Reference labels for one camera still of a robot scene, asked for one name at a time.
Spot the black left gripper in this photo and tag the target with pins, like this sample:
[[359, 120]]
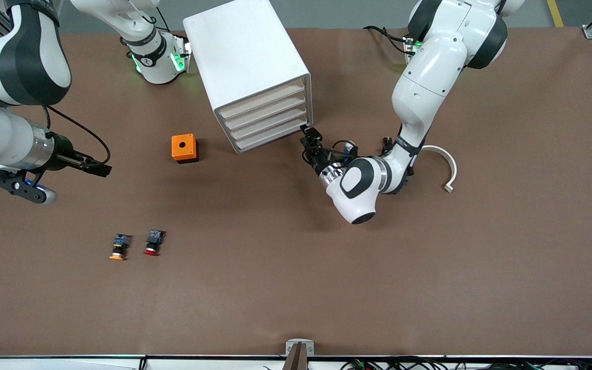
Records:
[[318, 163]]

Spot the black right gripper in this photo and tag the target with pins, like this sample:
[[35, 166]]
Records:
[[63, 153]]

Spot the lowest white cabinet drawer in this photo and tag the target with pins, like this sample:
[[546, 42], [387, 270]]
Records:
[[274, 136]]

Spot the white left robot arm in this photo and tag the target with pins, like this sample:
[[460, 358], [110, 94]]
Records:
[[429, 77]]

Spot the orange box with hole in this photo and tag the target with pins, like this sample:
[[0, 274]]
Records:
[[183, 145]]

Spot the brown table mat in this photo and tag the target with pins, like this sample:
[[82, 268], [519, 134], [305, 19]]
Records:
[[296, 257]]

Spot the black switch with white face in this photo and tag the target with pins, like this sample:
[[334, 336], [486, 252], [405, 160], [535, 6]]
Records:
[[386, 146]]

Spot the yellow push button switch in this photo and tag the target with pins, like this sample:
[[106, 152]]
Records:
[[119, 246]]

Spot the red push button switch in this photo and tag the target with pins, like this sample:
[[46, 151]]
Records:
[[153, 242]]

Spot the white curved plastic bracket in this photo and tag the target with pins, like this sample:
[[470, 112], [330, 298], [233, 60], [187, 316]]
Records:
[[452, 167]]

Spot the white table edge rail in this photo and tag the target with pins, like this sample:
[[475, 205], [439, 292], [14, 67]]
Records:
[[70, 363]]

